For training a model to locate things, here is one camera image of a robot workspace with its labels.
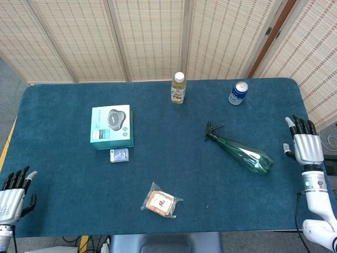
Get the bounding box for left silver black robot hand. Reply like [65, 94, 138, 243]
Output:
[0, 166, 38, 227]

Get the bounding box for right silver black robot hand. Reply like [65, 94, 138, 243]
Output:
[283, 114, 325, 167]

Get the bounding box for green plastic spray bottle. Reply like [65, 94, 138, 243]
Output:
[204, 121, 275, 175]

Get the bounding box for yellow tea drink bottle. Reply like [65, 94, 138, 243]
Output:
[170, 71, 187, 105]

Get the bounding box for black equipment block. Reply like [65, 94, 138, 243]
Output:
[323, 154, 337, 174]

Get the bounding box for white floor box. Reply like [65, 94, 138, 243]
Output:
[25, 246, 80, 253]

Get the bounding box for blue white drink can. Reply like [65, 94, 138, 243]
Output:
[228, 81, 249, 106]

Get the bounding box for small blue white pack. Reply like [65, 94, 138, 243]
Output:
[110, 148, 130, 163]

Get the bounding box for teal speakerphone product box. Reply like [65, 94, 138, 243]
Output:
[90, 104, 135, 151]

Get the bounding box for blue carpet table mat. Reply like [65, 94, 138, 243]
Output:
[0, 77, 333, 238]

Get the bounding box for bagged bread snack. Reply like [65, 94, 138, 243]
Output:
[140, 181, 184, 219]

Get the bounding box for woven bamboo folding screen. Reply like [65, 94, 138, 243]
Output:
[0, 0, 337, 132]

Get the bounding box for white floor cable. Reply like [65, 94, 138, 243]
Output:
[318, 129, 337, 152]

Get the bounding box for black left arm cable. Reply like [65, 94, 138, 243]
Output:
[10, 226, 18, 253]

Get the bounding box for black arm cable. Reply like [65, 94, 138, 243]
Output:
[294, 191, 313, 253]
[10, 226, 18, 253]

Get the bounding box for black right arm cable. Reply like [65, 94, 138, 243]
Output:
[294, 191, 313, 253]

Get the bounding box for black floor cables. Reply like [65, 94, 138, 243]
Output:
[62, 235, 111, 253]

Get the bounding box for brown wooden post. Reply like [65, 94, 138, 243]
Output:
[247, 0, 298, 79]

